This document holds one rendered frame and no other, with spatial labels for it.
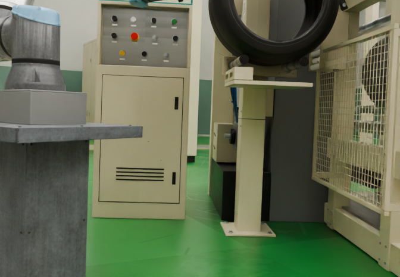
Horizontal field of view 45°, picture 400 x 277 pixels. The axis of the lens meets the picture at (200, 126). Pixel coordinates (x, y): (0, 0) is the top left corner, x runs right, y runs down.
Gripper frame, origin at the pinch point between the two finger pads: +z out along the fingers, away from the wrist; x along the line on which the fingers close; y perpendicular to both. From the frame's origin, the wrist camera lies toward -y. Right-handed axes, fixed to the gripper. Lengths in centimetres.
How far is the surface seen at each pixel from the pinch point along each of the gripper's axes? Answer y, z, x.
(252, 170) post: -86, 40, 28
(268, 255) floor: -120, 46, -11
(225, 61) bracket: -30.4, 15.7, 25.9
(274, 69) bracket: -31, 42, 26
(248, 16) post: -5.0, 24.5, 28.3
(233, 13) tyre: -13.3, 12.1, -12.8
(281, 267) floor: -119, 49, -27
